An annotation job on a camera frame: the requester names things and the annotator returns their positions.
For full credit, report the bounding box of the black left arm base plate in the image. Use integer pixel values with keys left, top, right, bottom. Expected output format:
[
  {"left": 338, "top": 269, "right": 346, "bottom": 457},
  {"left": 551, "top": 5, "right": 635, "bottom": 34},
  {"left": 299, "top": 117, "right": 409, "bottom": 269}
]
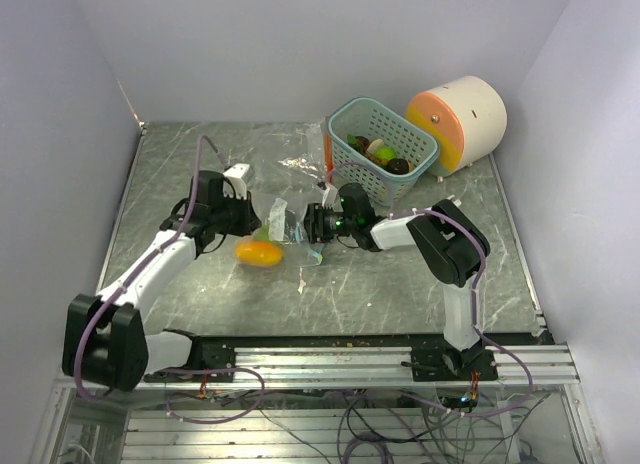
[{"left": 143, "top": 332, "right": 235, "bottom": 383}]

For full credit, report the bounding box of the clear bag with red zipper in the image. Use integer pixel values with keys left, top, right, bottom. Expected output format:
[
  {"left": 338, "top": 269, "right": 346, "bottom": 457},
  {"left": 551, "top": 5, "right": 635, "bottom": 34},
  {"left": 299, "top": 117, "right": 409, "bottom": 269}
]
[{"left": 277, "top": 122, "right": 330, "bottom": 181}]

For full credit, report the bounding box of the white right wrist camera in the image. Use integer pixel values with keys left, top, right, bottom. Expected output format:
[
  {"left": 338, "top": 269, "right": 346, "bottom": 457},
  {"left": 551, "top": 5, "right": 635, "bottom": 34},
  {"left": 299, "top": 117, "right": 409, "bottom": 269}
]
[{"left": 316, "top": 181, "right": 338, "bottom": 209}]

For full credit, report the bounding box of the dark red fake fruit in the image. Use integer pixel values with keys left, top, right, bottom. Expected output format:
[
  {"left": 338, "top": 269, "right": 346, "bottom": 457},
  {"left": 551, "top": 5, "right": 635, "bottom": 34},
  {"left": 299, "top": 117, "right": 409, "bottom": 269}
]
[{"left": 347, "top": 134, "right": 371, "bottom": 155}]

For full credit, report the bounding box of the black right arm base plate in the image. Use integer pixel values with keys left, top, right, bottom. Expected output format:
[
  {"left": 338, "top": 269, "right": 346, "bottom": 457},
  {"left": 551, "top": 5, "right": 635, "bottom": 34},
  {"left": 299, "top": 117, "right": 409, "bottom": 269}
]
[{"left": 401, "top": 343, "right": 498, "bottom": 382}]

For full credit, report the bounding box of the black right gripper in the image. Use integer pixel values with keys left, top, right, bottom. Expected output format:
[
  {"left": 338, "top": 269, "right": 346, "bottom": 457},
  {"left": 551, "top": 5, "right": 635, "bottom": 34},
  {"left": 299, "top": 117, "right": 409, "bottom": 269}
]
[{"left": 288, "top": 203, "right": 357, "bottom": 244}]

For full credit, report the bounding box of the orange fake fruit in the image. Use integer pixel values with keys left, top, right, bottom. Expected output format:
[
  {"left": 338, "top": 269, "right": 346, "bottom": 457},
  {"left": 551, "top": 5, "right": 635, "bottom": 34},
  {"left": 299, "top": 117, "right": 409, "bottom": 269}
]
[{"left": 235, "top": 240, "right": 283, "bottom": 268}]

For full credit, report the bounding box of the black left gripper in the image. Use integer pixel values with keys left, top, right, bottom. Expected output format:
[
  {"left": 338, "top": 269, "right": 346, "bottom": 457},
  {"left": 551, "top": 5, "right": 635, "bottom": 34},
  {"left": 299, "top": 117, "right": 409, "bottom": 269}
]
[{"left": 211, "top": 189, "right": 262, "bottom": 238}]

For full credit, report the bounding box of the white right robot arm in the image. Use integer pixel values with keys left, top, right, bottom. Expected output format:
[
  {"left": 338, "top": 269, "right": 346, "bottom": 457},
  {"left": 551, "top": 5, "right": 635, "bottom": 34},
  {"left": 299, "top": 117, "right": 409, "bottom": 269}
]
[{"left": 303, "top": 183, "right": 491, "bottom": 380}]

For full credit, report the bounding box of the light blue perforated plastic basket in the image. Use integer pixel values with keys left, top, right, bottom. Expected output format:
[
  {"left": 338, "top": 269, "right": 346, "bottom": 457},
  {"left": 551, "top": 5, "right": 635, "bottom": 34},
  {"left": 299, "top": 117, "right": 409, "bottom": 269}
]
[{"left": 326, "top": 97, "right": 440, "bottom": 206}]

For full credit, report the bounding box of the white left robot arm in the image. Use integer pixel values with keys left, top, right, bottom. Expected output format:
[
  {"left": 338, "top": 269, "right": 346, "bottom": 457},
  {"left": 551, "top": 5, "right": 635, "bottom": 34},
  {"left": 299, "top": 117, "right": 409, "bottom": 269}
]
[{"left": 62, "top": 163, "right": 261, "bottom": 392}]

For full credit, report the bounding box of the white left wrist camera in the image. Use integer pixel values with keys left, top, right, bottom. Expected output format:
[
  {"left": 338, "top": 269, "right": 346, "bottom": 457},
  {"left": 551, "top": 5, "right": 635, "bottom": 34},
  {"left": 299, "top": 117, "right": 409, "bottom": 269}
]
[{"left": 223, "top": 163, "right": 251, "bottom": 200}]

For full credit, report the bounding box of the green fake fruit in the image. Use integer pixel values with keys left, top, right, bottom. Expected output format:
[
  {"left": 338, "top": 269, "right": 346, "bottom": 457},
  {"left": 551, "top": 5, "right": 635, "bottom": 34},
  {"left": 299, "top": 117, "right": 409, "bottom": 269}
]
[
  {"left": 374, "top": 146, "right": 396, "bottom": 166},
  {"left": 252, "top": 225, "right": 271, "bottom": 242}
]

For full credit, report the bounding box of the clear bag with teal zipper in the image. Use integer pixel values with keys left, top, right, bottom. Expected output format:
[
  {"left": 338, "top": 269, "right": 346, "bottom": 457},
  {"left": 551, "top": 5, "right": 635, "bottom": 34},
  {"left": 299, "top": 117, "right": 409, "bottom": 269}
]
[{"left": 235, "top": 197, "right": 323, "bottom": 268}]

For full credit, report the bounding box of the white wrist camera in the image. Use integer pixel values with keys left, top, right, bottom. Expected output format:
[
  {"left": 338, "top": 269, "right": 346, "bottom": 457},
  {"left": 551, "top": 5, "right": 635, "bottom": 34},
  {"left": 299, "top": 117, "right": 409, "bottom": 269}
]
[
  {"left": 223, "top": 163, "right": 251, "bottom": 200},
  {"left": 316, "top": 181, "right": 338, "bottom": 209}
]

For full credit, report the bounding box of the cream cylinder with orange lid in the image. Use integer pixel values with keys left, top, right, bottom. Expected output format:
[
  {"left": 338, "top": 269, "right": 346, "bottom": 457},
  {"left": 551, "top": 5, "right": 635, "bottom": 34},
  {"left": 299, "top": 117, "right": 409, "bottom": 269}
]
[{"left": 405, "top": 76, "right": 507, "bottom": 179}]

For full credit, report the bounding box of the aluminium frame rail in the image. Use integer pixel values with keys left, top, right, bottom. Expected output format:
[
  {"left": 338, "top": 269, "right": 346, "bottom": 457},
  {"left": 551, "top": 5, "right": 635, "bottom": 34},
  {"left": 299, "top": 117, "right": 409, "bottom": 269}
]
[{"left": 54, "top": 344, "right": 581, "bottom": 390}]

